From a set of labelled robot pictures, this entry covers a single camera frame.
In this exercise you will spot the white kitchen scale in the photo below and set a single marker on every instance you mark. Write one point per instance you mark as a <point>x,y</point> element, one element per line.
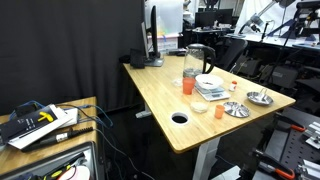
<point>215,95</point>

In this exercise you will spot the small black box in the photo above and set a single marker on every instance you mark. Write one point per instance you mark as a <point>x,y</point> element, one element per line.
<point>137,59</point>

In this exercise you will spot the small orange cup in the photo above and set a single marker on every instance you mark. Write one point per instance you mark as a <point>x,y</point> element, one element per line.
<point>219,111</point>

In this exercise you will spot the white desk leg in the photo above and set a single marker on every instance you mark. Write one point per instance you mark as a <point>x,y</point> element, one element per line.
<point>205,160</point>

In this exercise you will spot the large orange cup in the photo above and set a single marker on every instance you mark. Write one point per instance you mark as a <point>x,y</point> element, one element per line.
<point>188,86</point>

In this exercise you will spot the black office chair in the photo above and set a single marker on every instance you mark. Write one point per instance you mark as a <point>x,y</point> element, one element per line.
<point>233,51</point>

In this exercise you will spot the background black monitor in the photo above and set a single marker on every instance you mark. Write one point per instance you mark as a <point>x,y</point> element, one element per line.
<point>213,18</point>

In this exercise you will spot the pink toy item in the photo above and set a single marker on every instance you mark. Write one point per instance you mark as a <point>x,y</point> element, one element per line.
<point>78,172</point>

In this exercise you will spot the black computer monitor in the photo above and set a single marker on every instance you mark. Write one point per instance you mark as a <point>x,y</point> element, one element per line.
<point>154,30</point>

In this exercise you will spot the metal bowl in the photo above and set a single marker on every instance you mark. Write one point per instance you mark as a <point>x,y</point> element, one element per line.
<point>259,99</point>

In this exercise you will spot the black booklet with yellow mark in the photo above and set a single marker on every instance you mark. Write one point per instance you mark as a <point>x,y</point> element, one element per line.
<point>26,125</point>

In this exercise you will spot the round ribbed metal plate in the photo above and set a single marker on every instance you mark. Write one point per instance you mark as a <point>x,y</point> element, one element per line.
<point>236,109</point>

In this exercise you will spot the black handheld tool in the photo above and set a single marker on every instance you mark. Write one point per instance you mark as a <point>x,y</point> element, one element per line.
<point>50,140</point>

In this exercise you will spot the glass container with yellow contents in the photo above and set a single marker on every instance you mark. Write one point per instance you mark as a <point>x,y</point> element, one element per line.
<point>199,106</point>

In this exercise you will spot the white bowl with beans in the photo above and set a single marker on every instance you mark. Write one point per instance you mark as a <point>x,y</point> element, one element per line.
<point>209,80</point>

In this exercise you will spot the black plastic tray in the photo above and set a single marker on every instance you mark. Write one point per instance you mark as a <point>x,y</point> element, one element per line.
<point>93,160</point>

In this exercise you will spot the white printed storage box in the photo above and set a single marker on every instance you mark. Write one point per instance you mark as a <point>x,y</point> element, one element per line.
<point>168,41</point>

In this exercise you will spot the yellow toy item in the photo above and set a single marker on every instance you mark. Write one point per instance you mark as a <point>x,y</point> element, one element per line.
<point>57,173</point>

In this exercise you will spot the black perforated board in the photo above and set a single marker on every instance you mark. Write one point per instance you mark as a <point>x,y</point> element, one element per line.
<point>290,146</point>

